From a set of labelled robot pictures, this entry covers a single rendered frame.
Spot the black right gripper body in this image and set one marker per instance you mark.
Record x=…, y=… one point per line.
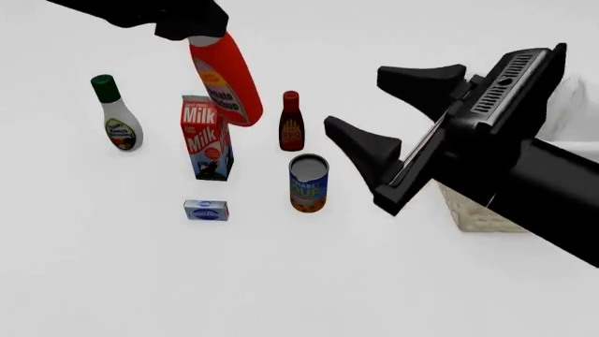
x=472, y=133

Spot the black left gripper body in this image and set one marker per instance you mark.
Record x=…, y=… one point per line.
x=192, y=19

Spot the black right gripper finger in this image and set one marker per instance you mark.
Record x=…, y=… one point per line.
x=416, y=84
x=369, y=151

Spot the red ketchup bottle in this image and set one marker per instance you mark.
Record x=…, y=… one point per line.
x=229, y=84

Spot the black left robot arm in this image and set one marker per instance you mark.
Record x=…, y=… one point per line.
x=107, y=10

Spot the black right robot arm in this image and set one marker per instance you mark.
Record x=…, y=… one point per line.
x=543, y=189

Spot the pale woven basket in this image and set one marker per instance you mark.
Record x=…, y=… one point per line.
x=477, y=217

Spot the blue soup can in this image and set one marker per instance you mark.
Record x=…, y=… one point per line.
x=309, y=186

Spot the dark red barbecue sauce bottle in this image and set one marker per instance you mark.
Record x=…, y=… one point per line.
x=292, y=130

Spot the ranch dressing bottle green cap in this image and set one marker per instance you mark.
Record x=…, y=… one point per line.
x=122, y=123

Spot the red and blue milk carton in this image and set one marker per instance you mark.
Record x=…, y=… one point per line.
x=206, y=147

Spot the small blue cream cheese box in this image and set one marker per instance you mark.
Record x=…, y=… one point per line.
x=206, y=210

